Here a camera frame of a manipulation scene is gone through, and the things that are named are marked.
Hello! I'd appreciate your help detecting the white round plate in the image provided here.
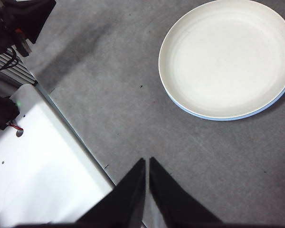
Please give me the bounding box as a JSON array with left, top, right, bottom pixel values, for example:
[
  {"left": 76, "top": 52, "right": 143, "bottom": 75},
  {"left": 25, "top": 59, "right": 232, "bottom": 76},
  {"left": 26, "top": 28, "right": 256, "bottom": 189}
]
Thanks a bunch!
[{"left": 158, "top": 0, "right": 285, "bottom": 118}]

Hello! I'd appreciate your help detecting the blue round plate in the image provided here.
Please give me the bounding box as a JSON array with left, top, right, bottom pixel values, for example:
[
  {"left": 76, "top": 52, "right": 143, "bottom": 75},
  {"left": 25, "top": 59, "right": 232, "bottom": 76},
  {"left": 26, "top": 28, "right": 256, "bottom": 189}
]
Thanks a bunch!
[{"left": 167, "top": 76, "right": 285, "bottom": 122}]

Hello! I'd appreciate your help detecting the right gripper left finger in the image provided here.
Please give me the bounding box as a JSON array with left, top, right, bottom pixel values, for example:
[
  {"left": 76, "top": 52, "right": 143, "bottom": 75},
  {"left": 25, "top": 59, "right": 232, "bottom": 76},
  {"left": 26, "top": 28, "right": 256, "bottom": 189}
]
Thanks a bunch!
[{"left": 14, "top": 157, "right": 147, "bottom": 228}]

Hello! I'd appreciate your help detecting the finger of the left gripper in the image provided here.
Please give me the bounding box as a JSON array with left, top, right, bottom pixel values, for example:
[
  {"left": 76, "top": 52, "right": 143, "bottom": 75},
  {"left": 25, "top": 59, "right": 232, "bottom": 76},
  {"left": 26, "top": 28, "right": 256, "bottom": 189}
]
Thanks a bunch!
[{"left": 23, "top": 0, "right": 57, "bottom": 45}]

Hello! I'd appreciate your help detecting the ribbed aluminium rail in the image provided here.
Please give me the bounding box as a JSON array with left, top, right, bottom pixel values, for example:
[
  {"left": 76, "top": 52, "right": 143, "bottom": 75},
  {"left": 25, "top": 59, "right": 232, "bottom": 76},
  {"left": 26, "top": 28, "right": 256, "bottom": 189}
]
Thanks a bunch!
[{"left": 0, "top": 45, "right": 38, "bottom": 84}]

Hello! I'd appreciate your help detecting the long black left arm cable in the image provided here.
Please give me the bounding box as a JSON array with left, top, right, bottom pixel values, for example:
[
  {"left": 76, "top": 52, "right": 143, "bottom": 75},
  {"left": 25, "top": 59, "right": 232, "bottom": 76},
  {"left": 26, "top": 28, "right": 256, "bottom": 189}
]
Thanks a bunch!
[{"left": 0, "top": 47, "right": 19, "bottom": 73}]

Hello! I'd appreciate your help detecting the pale grey left wrist camera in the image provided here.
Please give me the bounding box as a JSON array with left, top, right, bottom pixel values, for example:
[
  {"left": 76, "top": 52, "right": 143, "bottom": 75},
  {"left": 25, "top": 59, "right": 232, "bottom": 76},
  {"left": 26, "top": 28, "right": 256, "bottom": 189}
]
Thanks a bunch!
[{"left": 20, "top": 38, "right": 33, "bottom": 58}]

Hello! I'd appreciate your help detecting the thin red wire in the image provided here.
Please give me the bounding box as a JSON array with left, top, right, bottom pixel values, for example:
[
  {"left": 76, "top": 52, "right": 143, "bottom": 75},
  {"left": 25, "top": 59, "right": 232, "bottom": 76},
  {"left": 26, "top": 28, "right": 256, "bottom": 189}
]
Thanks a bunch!
[{"left": 8, "top": 123, "right": 24, "bottom": 132}]

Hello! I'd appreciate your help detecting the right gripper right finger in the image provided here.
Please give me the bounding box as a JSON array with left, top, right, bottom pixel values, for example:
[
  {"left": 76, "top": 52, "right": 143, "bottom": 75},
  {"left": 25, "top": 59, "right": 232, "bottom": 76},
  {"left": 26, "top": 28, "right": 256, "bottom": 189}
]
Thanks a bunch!
[{"left": 149, "top": 156, "right": 285, "bottom": 228}]

